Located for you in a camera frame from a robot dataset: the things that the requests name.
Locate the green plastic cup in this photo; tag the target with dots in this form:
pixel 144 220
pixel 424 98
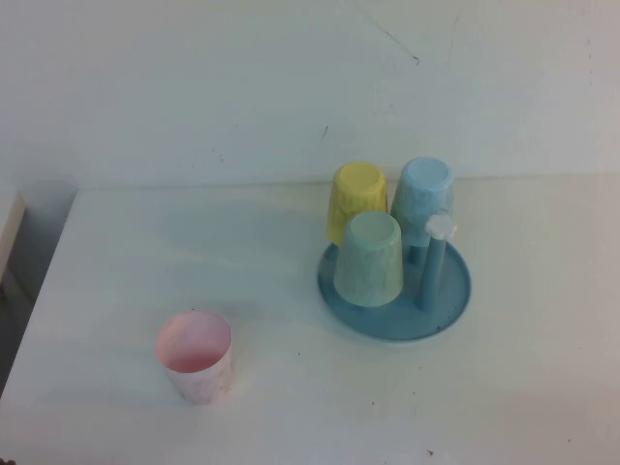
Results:
pixel 368 266

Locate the yellow plastic cup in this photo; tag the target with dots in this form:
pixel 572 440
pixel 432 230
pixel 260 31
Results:
pixel 356 194

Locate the blue cup stand with pegs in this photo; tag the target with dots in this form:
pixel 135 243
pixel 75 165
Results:
pixel 387 324

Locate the light blue plastic cup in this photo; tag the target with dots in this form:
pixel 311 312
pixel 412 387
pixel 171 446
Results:
pixel 426 189

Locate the pink plastic cup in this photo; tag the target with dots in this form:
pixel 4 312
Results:
pixel 203 382

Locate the beige board panel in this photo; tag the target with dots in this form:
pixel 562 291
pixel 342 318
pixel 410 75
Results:
pixel 9 232

